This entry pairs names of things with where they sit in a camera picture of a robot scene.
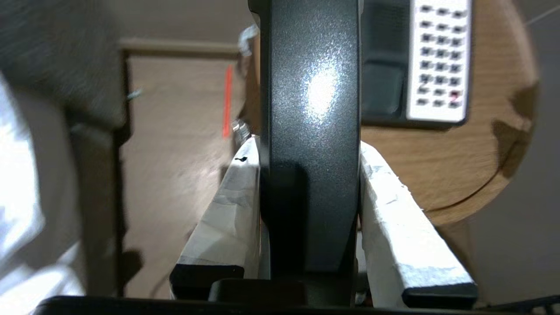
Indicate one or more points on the dark bed base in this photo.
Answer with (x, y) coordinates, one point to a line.
(121, 197)

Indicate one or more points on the small shiny metal piece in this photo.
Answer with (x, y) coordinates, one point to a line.
(133, 95)

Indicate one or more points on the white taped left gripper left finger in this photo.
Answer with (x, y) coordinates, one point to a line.
(232, 218)

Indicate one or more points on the red stick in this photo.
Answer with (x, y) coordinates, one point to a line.
(227, 100)

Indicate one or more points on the round wooden side table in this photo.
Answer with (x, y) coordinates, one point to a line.
(481, 153)

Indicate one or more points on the grey upholstered headboard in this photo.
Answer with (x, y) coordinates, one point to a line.
(52, 43)

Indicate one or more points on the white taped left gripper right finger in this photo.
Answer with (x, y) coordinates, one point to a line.
(398, 232)

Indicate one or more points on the black telephone handset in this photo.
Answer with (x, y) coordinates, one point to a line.
(310, 131)

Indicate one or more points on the black and white telephone base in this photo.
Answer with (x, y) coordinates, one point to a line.
(437, 52)

